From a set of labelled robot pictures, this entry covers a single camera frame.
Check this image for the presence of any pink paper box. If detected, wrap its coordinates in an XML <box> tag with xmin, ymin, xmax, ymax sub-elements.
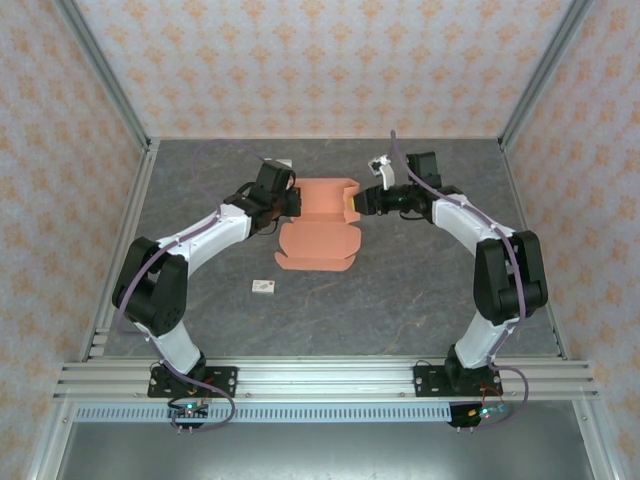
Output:
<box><xmin>273</xmin><ymin>178</ymin><xmax>362</xmax><ymax>274</ymax></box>

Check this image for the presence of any grey metal sheet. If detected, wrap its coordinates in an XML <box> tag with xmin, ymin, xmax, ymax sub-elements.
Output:
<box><xmin>54</xmin><ymin>422</ymin><xmax>591</xmax><ymax>480</ymax></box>

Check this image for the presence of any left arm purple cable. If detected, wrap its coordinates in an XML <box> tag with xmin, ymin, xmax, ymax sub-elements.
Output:
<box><xmin>117</xmin><ymin>138</ymin><xmax>275</xmax><ymax>432</ymax></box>

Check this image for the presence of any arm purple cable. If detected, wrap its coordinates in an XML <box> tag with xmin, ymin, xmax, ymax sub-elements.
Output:
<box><xmin>117</xmin><ymin>138</ymin><xmax>275</xmax><ymax>432</ymax></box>
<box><xmin>389</xmin><ymin>129</ymin><xmax>530</xmax><ymax>431</ymax></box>

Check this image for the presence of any aluminium table side rail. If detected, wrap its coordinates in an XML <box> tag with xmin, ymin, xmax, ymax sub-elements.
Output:
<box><xmin>77</xmin><ymin>139</ymin><xmax>161</xmax><ymax>362</ymax></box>
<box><xmin>499</xmin><ymin>141</ymin><xmax>571</xmax><ymax>362</ymax></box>

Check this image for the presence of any aluminium mounting rail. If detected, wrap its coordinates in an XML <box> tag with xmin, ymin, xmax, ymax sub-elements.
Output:
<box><xmin>53</xmin><ymin>357</ymin><xmax>599</xmax><ymax>401</ymax></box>

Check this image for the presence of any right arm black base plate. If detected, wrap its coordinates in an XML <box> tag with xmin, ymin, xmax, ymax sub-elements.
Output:
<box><xmin>413</xmin><ymin>363</ymin><xmax>501</xmax><ymax>399</ymax></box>

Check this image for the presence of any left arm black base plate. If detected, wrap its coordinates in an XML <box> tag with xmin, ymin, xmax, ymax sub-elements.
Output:
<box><xmin>147</xmin><ymin>366</ymin><xmax>239</xmax><ymax>399</ymax></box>

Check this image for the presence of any aluminium frame post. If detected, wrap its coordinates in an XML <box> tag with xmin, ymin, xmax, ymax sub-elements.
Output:
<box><xmin>498</xmin><ymin>0</ymin><xmax>596</xmax><ymax>151</ymax></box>
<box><xmin>52</xmin><ymin>0</ymin><xmax>154</xmax><ymax>154</ymax></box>

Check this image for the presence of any slotted grey cable duct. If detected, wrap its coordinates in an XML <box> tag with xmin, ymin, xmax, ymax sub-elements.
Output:
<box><xmin>73</xmin><ymin>403</ymin><xmax>454</xmax><ymax>424</ymax></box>

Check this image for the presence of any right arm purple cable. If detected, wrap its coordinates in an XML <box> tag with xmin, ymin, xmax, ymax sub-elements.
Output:
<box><xmin>389</xmin><ymin>129</ymin><xmax>530</xmax><ymax>431</ymax></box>

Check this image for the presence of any aluminium frame leg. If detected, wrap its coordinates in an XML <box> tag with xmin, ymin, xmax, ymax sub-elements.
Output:
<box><xmin>27</xmin><ymin>397</ymin><xmax>76</xmax><ymax>480</ymax></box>
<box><xmin>572</xmin><ymin>397</ymin><xmax>621</xmax><ymax>480</ymax></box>

